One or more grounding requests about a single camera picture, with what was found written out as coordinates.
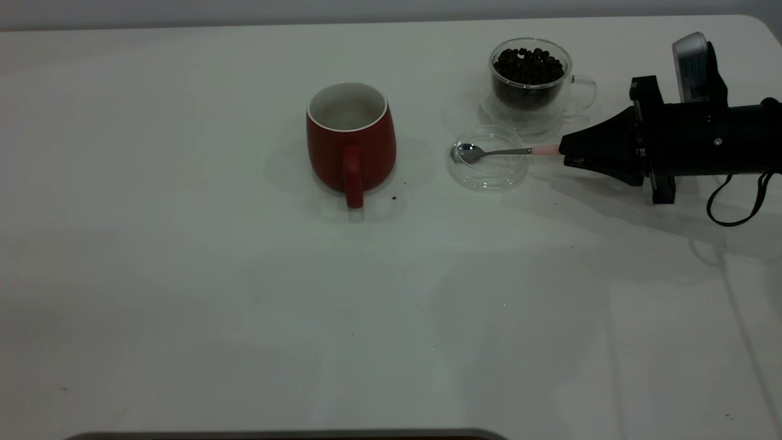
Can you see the dark coffee beans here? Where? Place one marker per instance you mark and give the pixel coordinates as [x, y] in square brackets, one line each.
[528, 70]

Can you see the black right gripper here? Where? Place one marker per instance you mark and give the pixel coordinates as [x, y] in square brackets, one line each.
[696, 140]

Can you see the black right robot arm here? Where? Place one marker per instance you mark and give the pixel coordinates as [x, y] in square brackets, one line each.
[773, 137]

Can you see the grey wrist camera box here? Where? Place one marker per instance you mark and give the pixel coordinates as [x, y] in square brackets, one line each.
[693, 67]

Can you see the clear round glass dish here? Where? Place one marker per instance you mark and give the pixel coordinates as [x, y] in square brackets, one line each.
[489, 177]

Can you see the red ceramic mug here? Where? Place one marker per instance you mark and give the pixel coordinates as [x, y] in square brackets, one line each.
[351, 156]

